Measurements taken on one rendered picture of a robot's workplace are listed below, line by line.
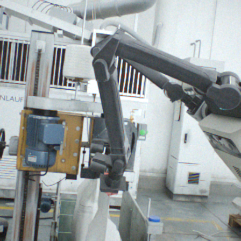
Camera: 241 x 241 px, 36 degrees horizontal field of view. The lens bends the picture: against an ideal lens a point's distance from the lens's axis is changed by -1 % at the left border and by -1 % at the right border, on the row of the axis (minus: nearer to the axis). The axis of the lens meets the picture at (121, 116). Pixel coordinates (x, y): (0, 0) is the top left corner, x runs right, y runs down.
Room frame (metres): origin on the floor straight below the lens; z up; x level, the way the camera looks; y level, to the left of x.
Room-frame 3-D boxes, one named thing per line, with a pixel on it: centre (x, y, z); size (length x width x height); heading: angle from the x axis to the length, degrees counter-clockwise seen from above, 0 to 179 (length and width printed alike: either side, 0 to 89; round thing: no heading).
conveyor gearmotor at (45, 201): (3.62, 0.62, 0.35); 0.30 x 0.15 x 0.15; 8
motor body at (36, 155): (1.82, 0.37, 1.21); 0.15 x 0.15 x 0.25
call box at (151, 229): (1.94, -0.23, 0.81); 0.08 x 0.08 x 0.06; 8
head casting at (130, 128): (2.15, 0.04, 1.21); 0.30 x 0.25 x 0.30; 8
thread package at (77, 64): (1.85, 0.23, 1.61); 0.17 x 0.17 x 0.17
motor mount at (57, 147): (1.90, 0.30, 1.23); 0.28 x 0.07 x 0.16; 8
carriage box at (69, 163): (2.07, 0.38, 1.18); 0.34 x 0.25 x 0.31; 98
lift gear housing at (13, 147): (2.02, 0.56, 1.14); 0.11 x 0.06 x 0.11; 8
